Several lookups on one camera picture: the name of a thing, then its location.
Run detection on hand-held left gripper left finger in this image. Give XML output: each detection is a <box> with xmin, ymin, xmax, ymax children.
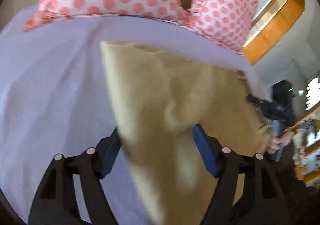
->
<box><xmin>27</xmin><ymin>126</ymin><xmax>122</xmax><ymax>225</ymax></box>

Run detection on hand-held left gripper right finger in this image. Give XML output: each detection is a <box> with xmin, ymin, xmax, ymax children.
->
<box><xmin>192</xmin><ymin>123</ymin><xmax>292</xmax><ymax>225</ymax></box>

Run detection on beige pants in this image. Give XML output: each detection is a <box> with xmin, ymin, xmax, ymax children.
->
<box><xmin>100</xmin><ymin>40</ymin><xmax>272</xmax><ymax>225</ymax></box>

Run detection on person's right hand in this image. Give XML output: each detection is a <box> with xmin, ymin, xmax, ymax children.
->
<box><xmin>266</xmin><ymin>131</ymin><xmax>292</xmax><ymax>155</ymax></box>

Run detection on black device with green light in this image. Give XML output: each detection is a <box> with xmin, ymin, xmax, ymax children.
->
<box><xmin>272</xmin><ymin>79</ymin><xmax>293</xmax><ymax>106</ymax></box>

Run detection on bright window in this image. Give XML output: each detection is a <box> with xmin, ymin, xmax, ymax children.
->
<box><xmin>305</xmin><ymin>77</ymin><xmax>320</xmax><ymax>111</ymax></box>

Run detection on cluttered wooden shelf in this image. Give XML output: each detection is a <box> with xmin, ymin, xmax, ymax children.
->
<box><xmin>290</xmin><ymin>111</ymin><xmax>320</xmax><ymax>187</ymax></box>

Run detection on wooden headboard shelf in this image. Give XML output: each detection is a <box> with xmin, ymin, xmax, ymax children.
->
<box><xmin>242</xmin><ymin>0</ymin><xmax>306</xmax><ymax>66</ymax></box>

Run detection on lavender bed sheet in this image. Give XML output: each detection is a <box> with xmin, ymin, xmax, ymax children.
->
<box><xmin>0</xmin><ymin>7</ymin><xmax>273</xmax><ymax>225</ymax></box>

